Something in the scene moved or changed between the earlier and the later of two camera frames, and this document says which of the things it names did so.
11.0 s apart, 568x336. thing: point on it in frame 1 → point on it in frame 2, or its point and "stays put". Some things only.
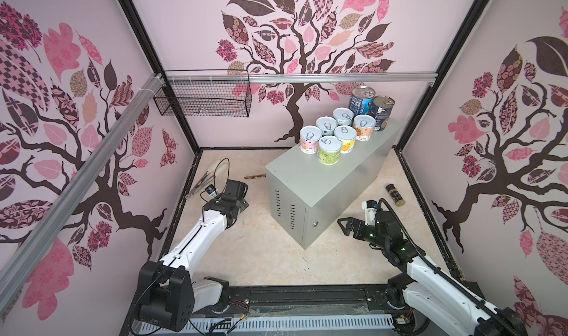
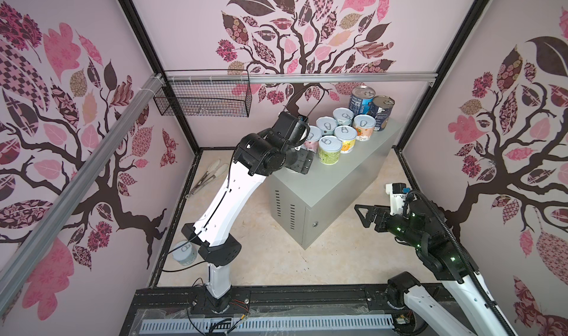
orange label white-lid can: x=364 y=125 stays put
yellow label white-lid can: x=347 y=135 stays put
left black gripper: x=242 y=205 → x=301 y=161
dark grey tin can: x=380 y=108 stays put
